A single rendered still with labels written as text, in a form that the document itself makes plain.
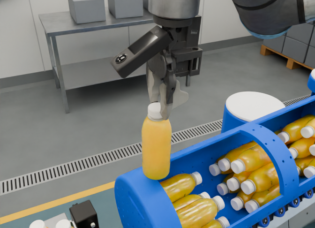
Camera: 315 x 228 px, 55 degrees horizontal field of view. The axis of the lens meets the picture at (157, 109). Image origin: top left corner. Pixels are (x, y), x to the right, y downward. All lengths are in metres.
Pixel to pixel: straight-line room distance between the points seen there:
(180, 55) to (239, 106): 0.93
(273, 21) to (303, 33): 3.91
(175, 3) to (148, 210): 0.45
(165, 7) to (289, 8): 0.20
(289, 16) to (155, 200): 0.48
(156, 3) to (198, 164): 0.68
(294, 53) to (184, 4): 4.10
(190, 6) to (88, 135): 2.58
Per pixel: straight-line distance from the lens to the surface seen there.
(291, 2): 0.54
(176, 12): 0.52
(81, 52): 4.11
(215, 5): 4.75
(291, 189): 0.98
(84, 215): 1.02
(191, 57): 0.58
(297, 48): 4.53
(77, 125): 3.18
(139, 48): 0.55
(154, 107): 0.64
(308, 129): 1.18
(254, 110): 1.46
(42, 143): 3.04
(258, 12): 0.53
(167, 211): 0.74
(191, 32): 0.58
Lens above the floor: 1.78
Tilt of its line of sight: 32 degrees down
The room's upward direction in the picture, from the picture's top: straight up
